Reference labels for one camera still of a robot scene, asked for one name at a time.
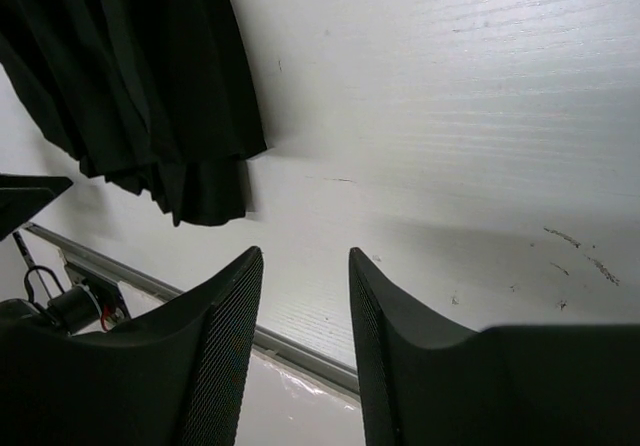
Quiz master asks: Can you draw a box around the black pleated skirt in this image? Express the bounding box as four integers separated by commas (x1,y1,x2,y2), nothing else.
1,0,267,227

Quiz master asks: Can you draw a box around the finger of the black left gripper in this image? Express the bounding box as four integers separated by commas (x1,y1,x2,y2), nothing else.
0,174,73,240

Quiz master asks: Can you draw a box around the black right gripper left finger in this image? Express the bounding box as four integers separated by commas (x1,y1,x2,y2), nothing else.
1,247,264,445

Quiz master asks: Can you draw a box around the aluminium table edge rail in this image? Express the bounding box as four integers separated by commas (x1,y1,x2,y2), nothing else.
24,221,362,402

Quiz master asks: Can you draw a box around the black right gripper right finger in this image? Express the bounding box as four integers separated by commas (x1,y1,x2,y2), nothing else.
349,248,639,445

